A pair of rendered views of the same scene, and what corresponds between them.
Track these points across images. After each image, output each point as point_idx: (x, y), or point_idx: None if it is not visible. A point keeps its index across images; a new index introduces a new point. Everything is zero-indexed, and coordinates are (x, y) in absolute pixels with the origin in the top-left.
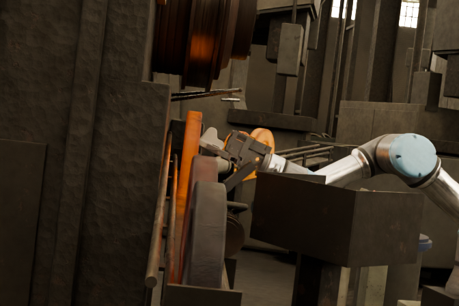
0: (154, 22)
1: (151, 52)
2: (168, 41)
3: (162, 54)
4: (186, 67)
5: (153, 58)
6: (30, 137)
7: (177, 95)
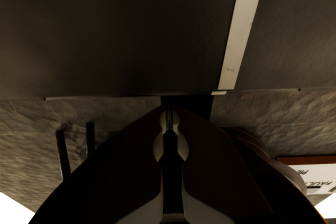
0: (310, 144)
1: (301, 125)
2: (265, 154)
3: (250, 140)
4: (285, 167)
5: (238, 127)
6: None
7: (64, 142)
